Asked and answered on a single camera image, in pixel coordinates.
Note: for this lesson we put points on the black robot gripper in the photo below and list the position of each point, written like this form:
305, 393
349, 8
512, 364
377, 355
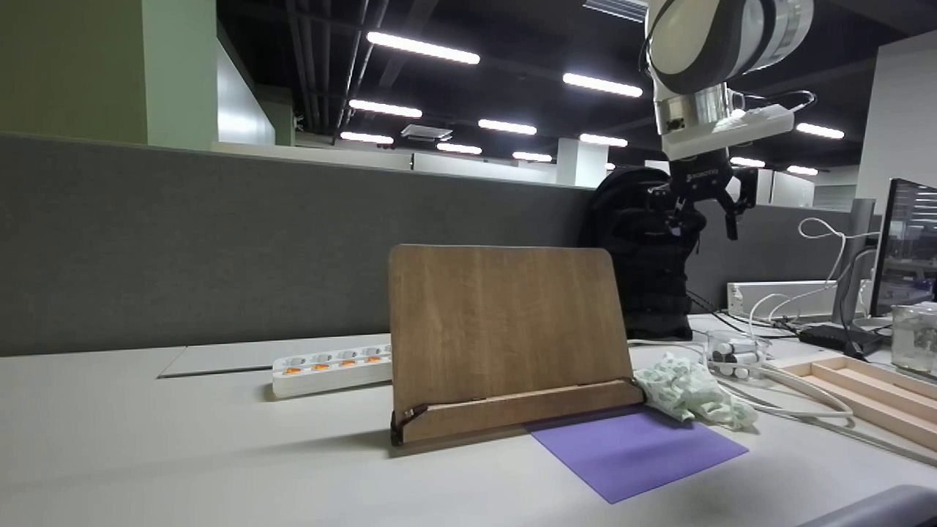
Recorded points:
704, 178

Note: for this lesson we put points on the clear plastic bag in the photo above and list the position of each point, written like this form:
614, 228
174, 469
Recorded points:
689, 390

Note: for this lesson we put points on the black backpack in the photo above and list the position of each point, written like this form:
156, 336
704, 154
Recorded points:
639, 266

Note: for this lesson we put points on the white rectangular box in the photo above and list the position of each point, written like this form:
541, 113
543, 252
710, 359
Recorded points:
781, 299

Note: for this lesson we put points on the ceiling tube light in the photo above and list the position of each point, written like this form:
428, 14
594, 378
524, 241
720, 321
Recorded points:
367, 140
534, 156
603, 86
423, 47
508, 127
821, 131
604, 140
458, 148
386, 110

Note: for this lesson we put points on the grey monitor stand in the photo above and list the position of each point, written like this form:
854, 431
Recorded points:
852, 293

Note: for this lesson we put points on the black computer monitor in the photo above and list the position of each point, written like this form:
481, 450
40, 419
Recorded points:
909, 251

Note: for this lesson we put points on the wooden book stand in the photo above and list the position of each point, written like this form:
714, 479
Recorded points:
508, 331

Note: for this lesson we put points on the clear plastic container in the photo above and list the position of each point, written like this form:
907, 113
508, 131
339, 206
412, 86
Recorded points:
917, 337

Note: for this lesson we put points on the purple paper mat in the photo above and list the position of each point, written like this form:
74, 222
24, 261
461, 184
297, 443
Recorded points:
633, 456

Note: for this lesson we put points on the white power strip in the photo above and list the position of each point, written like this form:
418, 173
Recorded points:
327, 370

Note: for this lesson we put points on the grey desk partition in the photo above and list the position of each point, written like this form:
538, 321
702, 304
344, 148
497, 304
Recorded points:
194, 252

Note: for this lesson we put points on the wooden tray frame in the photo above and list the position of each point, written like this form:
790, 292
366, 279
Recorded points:
869, 396

